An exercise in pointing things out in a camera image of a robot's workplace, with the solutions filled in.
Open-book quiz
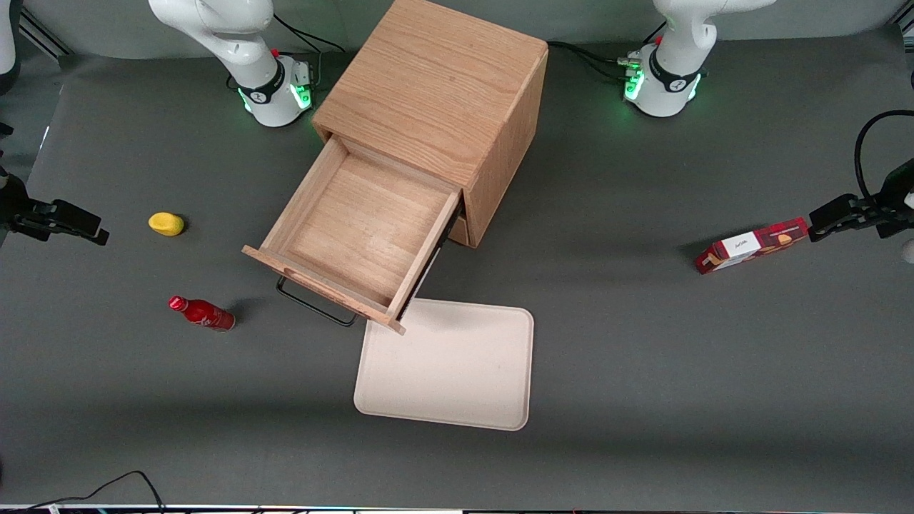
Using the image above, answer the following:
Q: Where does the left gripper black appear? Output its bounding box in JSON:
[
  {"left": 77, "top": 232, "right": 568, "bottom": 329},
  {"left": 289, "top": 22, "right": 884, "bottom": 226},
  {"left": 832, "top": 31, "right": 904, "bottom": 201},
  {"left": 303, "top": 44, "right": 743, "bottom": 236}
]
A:
[{"left": 809, "top": 158, "right": 914, "bottom": 242}]

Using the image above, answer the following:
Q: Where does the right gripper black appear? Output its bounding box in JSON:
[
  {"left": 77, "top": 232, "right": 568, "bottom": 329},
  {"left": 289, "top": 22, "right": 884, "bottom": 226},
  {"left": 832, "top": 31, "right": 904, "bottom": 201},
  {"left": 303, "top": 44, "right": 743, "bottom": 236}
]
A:
[{"left": 0, "top": 178, "right": 109, "bottom": 246}]

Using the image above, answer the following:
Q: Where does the black drawer handle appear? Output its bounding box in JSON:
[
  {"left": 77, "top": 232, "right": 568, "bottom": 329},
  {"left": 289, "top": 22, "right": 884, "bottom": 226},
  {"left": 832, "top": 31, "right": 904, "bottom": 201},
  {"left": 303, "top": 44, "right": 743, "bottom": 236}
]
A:
[{"left": 276, "top": 276, "right": 360, "bottom": 328}]

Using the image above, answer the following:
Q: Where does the open-box wooden drawer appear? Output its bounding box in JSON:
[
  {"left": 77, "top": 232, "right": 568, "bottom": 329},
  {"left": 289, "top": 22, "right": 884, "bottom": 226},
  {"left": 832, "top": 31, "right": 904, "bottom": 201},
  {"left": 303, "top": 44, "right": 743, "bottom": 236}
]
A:
[{"left": 241, "top": 136, "right": 465, "bottom": 335}]

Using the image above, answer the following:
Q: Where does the wooden drawer cabinet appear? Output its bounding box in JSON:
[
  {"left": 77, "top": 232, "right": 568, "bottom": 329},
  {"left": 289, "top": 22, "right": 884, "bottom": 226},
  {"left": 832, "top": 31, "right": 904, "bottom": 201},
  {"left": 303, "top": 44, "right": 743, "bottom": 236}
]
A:
[{"left": 312, "top": 0, "right": 549, "bottom": 248}]

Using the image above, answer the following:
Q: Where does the red cookie box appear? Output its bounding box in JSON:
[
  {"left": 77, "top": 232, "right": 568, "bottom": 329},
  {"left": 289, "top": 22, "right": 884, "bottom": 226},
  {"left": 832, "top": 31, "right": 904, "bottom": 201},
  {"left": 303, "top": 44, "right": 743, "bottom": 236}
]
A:
[{"left": 695, "top": 217, "right": 810, "bottom": 275}]

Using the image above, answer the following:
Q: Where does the yellow lemon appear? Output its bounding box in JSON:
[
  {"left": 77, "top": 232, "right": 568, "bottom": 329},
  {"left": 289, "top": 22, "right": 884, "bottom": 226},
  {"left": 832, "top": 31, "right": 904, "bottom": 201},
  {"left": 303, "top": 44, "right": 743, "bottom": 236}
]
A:
[{"left": 148, "top": 212, "right": 186, "bottom": 237}]

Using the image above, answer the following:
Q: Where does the red soda bottle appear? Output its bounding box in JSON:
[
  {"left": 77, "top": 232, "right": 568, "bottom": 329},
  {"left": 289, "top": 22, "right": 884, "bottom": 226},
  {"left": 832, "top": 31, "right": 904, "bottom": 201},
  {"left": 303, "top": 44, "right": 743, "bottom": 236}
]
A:
[{"left": 168, "top": 295, "right": 236, "bottom": 333}]

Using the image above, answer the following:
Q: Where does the beige plastic tray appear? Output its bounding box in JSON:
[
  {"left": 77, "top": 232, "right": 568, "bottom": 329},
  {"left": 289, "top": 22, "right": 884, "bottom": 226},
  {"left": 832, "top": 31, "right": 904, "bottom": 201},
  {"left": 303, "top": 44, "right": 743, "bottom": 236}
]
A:
[{"left": 353, "top": 298, "right": 535, "bottom": 432}]

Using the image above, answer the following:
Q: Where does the black looped gripper cable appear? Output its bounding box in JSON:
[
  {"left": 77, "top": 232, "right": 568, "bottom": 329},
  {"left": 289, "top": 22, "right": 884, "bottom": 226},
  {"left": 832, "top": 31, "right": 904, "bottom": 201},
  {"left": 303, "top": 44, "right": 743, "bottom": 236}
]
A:
[{"left": 855, "top": 109, "right": 914, "bottom": 204}]

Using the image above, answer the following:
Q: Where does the aluminium frame rail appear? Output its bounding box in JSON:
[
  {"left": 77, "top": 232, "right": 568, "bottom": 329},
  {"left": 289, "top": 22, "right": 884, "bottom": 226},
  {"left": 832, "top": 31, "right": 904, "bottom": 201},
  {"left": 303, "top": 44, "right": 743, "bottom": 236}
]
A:
[{"left": 18, "top": 9, "right": 72, "bottom": 58}]

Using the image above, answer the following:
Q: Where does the black cable on table edge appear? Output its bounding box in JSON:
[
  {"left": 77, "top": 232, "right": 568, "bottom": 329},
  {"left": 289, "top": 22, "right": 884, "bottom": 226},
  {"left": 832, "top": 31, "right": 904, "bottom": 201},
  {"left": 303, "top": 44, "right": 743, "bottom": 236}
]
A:
[{"left": 18, "top": 470, "right": 166, "bottom": 513}]

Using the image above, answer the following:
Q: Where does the black right arm base cable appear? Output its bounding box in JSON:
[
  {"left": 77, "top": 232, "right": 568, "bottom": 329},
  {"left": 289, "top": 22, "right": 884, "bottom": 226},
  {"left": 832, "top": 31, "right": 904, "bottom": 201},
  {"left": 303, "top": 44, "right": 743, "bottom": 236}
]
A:
[{"left": 273, "top": 13, "right": 346, "bottom": 54}]

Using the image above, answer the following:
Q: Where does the black arm base cable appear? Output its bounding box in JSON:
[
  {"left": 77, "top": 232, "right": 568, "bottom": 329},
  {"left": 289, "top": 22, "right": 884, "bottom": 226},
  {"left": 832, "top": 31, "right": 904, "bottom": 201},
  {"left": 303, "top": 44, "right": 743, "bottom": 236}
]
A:
[
  {"left": 273, "top": 13, "right": 346, "bottom": 54},
  {"left": 548, "top": 41, "right": 643, "bottom": 81}
]

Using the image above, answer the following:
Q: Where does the black left arm base cable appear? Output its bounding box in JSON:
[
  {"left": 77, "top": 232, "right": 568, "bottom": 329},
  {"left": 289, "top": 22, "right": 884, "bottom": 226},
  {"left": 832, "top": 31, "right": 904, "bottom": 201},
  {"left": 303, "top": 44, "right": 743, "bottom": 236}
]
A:
[{"left": 548, "top": 41, "right": 643, "bottom": 81}]

